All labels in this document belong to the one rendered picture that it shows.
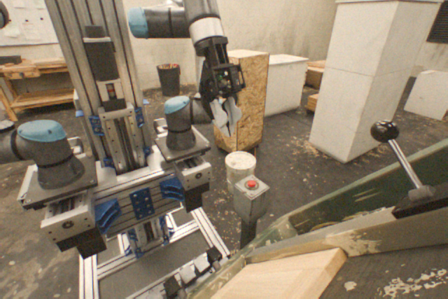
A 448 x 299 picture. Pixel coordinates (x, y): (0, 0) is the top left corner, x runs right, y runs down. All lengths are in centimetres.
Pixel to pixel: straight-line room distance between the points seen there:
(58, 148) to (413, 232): 98
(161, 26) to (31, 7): 497
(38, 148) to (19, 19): 470
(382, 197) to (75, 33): 112
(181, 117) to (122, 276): 109
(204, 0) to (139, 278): 151
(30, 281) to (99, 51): 173
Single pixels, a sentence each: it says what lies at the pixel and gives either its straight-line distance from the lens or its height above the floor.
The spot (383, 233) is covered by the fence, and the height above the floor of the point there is 132.
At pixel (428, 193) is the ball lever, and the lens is 38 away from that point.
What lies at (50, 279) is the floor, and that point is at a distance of 217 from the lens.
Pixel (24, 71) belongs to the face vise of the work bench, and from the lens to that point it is 480.
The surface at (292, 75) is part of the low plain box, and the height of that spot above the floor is 69.
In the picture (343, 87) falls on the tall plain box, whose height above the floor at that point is 91.
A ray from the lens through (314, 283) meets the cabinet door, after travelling 43.
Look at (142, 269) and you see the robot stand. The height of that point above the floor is 21.
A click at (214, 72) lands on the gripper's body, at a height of 150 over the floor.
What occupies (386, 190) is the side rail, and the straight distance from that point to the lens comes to 66.
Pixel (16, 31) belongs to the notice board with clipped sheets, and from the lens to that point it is 556.
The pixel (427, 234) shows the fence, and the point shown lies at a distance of 39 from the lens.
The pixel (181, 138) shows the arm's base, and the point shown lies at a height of 110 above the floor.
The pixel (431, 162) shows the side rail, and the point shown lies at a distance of 61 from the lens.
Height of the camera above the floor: 160
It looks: 28 degrees down
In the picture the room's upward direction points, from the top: straight up
